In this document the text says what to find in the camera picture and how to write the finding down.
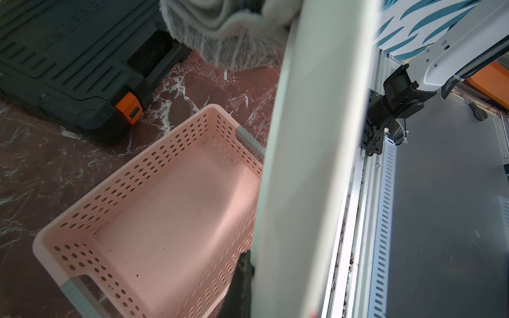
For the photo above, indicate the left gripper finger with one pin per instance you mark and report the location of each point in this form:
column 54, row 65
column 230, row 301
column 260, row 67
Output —
column 237, row 302

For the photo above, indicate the white plate coloured stripes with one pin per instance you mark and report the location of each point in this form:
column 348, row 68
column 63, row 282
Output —
column 315, row 131

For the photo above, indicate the grey striped cloth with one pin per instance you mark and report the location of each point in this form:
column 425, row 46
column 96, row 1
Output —
column 232, row 35

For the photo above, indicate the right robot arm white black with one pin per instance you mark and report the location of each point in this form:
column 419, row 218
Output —
column 476, row 40

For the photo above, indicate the pink plastic basket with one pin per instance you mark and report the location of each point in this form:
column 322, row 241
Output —
column 162, row 235

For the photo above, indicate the black tool case orange latches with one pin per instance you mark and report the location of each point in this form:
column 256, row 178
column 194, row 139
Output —
column 90, row 66

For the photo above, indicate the aluminium front rail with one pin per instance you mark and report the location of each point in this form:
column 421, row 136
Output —
column 349, row 280

